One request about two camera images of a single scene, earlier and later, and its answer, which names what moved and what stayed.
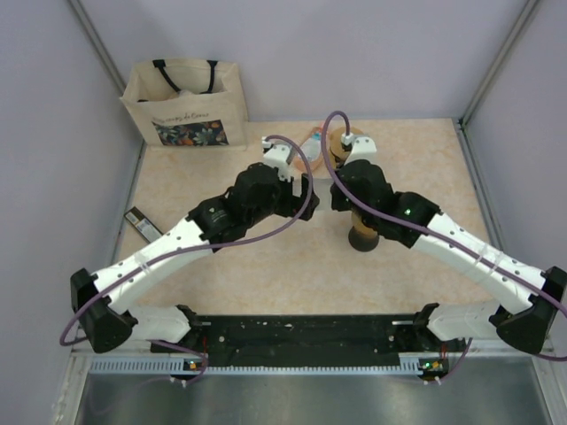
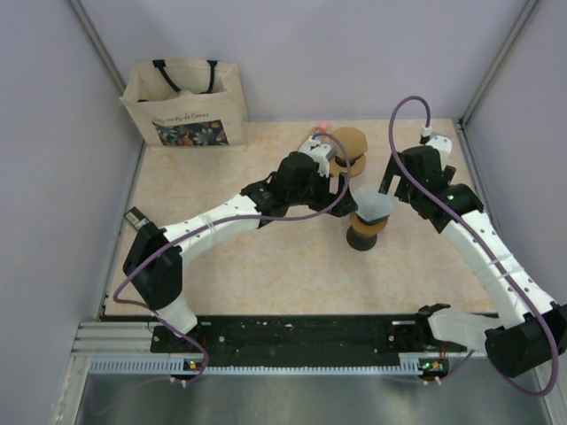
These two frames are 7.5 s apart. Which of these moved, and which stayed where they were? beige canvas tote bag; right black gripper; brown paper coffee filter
Moved: right black gripper
Stayed: beige canvas tote bag; brown paper coffee filter
